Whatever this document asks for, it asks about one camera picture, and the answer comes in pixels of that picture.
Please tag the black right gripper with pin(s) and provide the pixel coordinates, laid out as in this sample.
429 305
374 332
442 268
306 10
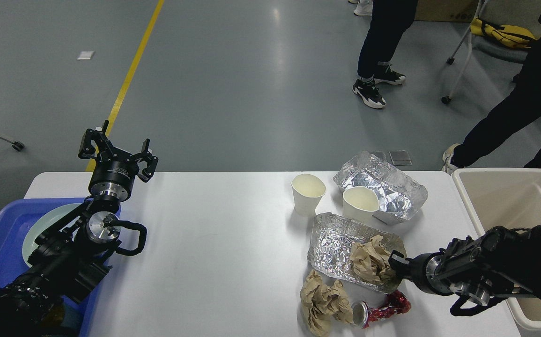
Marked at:
421 270

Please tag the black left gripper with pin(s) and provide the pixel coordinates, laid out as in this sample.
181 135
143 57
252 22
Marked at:
111 177

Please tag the brown paper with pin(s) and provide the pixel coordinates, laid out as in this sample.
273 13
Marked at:
370 261

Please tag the crushed red can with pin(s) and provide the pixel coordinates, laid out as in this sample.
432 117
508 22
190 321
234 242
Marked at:
363 314

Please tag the foil sheet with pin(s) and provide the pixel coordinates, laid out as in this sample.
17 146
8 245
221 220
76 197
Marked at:
400 197

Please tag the aluminium foil tray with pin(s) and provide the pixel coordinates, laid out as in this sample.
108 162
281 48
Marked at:
330 249

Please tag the white paper bowl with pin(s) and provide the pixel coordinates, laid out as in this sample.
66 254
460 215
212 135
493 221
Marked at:
360 203

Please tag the green plate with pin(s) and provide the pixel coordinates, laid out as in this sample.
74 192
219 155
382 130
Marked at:
44 222

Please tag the teal mug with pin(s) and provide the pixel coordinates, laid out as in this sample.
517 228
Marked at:
62 321

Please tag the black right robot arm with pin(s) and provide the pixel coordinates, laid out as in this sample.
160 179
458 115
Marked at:
482 272

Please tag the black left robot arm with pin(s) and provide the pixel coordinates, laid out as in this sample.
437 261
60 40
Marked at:
71 254

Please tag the crumpled brown paper ball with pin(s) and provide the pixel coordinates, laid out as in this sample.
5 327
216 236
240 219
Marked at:
321 303

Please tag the grey caster leg at left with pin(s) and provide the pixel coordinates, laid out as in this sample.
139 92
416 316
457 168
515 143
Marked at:
17 145

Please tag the right metal floor plate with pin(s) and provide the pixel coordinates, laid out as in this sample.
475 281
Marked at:
400 158

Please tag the metal floor plate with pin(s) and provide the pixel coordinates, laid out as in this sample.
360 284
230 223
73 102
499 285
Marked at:
381 155
400 158

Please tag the left metal floor plate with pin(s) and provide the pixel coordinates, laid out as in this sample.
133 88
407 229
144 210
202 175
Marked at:
381 155

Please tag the white paper cup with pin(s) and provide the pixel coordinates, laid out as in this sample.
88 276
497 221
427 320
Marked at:
307 191

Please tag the beige plastic bin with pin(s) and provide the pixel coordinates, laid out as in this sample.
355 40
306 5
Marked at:
508 197

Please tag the blue plastic tray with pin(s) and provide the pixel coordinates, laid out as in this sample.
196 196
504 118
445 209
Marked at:
16 219

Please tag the person in black at right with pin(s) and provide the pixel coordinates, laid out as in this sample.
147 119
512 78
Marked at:
519 109

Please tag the person in dark jeans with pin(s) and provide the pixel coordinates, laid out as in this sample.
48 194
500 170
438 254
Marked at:
390 19

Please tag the yellow bag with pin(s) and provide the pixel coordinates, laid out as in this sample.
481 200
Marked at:
510 36

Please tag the person in white sneakers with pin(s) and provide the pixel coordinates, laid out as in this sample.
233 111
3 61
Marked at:
363 7

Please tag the cardboard box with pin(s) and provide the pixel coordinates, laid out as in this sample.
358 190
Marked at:
446 10

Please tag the grey wheeled chair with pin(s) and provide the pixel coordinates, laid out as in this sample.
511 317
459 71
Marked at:
500 12

